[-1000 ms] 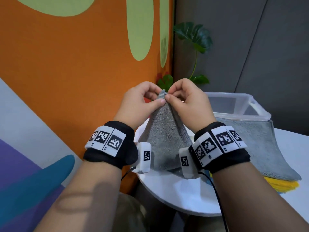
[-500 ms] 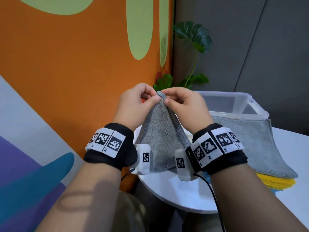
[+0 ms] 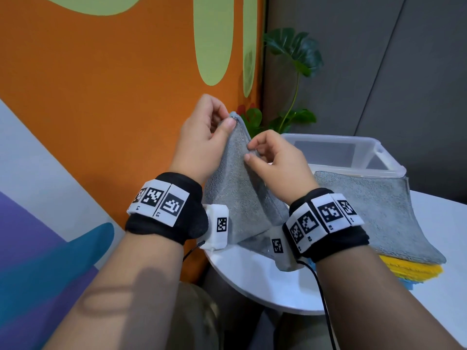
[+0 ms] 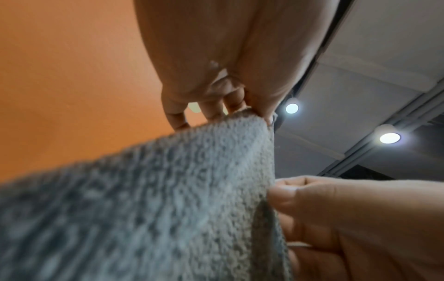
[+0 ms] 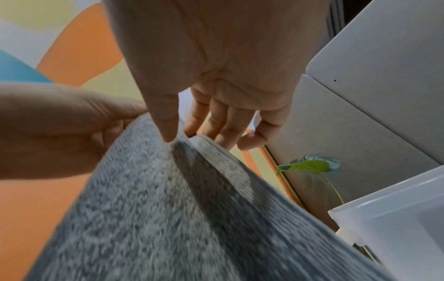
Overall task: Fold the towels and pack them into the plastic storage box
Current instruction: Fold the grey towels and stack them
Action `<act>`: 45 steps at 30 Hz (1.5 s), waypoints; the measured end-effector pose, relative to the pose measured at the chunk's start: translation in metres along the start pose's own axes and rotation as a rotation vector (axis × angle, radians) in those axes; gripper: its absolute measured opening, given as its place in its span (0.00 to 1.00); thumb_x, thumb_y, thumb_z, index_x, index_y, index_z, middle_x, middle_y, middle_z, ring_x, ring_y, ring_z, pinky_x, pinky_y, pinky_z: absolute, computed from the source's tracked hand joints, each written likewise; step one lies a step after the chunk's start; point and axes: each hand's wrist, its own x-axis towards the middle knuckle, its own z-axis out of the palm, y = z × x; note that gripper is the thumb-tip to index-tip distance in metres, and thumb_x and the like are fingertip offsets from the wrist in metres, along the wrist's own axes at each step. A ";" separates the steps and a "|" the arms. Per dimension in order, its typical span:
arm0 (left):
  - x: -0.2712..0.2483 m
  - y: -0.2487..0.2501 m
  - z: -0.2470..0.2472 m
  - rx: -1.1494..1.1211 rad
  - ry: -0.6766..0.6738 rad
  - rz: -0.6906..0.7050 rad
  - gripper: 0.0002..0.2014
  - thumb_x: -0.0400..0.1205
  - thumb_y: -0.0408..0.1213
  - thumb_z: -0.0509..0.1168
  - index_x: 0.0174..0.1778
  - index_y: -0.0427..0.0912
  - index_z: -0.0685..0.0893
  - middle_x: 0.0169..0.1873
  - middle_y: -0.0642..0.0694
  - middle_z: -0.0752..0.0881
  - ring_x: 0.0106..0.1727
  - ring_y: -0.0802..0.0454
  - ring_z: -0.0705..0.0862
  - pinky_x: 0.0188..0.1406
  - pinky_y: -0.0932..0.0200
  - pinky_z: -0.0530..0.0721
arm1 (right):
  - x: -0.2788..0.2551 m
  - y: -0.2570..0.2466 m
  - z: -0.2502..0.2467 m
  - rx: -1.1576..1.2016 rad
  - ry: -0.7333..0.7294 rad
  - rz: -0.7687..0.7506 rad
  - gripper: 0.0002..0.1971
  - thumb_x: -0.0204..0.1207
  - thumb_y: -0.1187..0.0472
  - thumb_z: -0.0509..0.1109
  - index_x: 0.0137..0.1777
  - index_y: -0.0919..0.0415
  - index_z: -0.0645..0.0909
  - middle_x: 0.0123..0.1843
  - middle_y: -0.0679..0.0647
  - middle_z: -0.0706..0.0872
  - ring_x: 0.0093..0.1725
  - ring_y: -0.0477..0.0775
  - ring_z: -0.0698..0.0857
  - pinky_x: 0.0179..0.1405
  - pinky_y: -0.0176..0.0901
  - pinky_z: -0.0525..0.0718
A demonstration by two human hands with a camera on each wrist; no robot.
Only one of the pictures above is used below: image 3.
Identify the person's left hand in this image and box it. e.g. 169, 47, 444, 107
168, 93, 237, 186

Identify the person's right hand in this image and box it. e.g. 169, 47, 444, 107
243, 129, 320, 207

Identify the grey towel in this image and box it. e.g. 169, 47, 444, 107
202, 112, 291, 270
313, 171, 448, 265

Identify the clear plastic storage box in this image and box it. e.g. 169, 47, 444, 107
281, 133, 408, 179

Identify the yellow towel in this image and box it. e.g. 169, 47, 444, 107
379, 255, 444, 283

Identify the person's right forearm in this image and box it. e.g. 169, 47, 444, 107
315, 245, 464, 350

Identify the person's left forearm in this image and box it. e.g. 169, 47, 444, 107
43, 233, 185, 350

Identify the person's right leg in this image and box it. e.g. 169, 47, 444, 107
273, 313, 340, 350

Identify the person's leg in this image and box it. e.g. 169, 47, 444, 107
273, 313, 340, 350
171, 282, 223, 350

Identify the person's left leg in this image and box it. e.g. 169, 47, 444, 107
171, 282, 223, 350

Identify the black left wristband with markers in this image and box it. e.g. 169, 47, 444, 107
125, 172, 209, 246

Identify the black wristband with markers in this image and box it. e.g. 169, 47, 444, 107
282, 188, 370, 263
125, 172, 209, 246

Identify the black right wristband with markers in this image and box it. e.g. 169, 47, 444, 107
282, 188, 370, 263

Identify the green leafy plant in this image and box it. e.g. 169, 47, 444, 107
240, 28, 324, 139

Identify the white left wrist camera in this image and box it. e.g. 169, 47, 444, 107
198, 204, 230, 251

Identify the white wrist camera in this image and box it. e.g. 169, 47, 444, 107
198, 204, 230, 251
269, 226, 305, 273

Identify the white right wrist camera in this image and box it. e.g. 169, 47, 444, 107
269, 226, 305, 273

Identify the black left camera cable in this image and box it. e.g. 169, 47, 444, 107
182, 241, 206, 262

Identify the black camera cable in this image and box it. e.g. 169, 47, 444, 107
182, 241, 206, 262
297, 260, 338, 350

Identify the black right camera cable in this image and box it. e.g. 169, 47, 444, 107
297, 260, 338, 350

